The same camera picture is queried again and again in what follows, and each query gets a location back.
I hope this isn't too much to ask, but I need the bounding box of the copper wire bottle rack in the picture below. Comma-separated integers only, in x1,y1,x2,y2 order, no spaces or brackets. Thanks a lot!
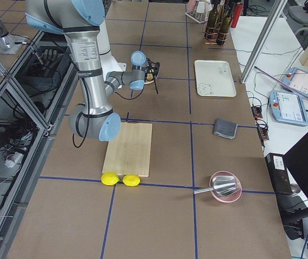
204,23,229,44

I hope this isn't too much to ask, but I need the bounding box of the metal scoop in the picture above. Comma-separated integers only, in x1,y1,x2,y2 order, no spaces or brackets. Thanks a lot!
193,175,240,196

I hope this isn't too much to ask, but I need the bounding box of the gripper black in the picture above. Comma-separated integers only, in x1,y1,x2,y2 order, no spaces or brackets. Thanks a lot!
145,58,160,94

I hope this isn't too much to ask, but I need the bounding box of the wooden cutting board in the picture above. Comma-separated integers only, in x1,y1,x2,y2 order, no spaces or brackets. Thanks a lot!
102,122,152,177

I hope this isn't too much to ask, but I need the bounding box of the pink bowl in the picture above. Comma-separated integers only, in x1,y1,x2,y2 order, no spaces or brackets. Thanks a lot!
209,171,242,203

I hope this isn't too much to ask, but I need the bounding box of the aluminium frame post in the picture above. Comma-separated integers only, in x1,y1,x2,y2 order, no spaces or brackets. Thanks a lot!
240,0,287,84

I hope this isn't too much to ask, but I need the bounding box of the red cylinder can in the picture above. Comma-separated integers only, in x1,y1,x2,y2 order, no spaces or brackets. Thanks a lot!
231,3,244,28

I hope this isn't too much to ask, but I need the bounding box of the cream bear serving tray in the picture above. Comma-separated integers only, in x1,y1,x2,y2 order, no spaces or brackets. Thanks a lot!
194,60,237,98

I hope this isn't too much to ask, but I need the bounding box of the white wire cup rack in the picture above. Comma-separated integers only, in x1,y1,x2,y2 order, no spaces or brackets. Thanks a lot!
185,0,212,24

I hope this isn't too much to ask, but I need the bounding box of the dark green wine bottle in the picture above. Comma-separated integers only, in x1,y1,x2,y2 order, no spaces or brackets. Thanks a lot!
205,0,219,41

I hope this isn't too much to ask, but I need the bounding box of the folded grey cloth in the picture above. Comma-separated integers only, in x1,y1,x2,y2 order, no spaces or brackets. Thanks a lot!
213,118,238,139

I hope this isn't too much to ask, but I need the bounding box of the yellow lemon half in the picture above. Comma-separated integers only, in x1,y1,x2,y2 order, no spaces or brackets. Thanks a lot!
101,172,120,186
123,174,140,187

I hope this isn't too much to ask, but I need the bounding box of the blue teach pendant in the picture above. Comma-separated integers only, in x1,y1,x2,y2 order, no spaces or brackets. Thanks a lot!
269,90,308,126
282,67,308,97

